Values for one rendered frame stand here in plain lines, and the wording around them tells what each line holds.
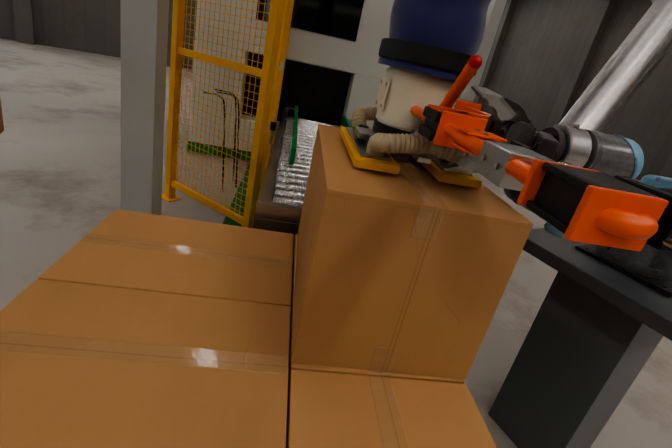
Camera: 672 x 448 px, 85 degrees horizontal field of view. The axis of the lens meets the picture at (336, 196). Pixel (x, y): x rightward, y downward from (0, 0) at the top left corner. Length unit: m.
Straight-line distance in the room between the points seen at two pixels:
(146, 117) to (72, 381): 1.48
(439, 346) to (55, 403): 0.71
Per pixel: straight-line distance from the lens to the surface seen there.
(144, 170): 2.19
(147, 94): 2.08
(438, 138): 0.67
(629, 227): 0.38
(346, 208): 0.66
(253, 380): 0.82
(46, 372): 0.88
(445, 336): 0.87
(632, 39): 1.07
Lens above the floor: 1.16
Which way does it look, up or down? 21 degrees down
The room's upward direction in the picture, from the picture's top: 12 degrees clockwise
